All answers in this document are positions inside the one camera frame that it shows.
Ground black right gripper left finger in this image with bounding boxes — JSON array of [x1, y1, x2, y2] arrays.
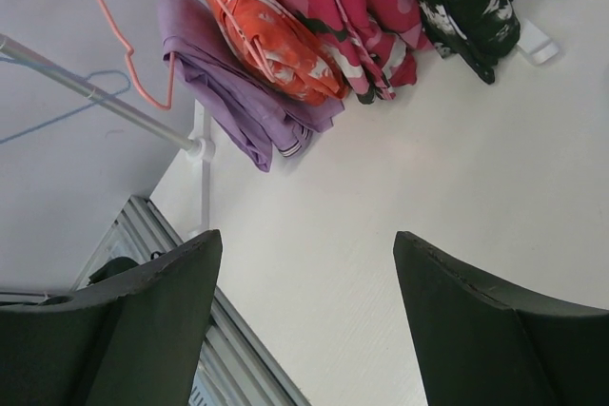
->
[[1, 230, 223, 405]]

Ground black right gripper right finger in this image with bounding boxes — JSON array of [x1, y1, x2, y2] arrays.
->
[[393, 232, 608, 405]]

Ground light blue wire hanger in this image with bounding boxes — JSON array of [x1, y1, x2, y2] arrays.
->
[[0, 51, 132, 146]]

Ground purple trousers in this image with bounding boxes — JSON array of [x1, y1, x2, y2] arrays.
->
[[157, 0, 344, 172]]

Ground orange trousers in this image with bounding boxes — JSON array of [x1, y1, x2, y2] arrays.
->
[[206, 0, 349, 106]]

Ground pink patterned trousers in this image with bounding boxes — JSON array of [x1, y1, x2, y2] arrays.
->
[[277, 0, 431, 105]]

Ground pink hanger of orange trousers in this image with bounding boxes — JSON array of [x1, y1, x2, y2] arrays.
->
[[96, 0, 276, 111]]

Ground metal clothes rack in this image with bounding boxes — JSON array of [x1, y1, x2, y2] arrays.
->
[[0, 18, 558, 241]]

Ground aluminium mounting rail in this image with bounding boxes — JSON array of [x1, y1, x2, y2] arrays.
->
[[76, 197, 306, 405]]

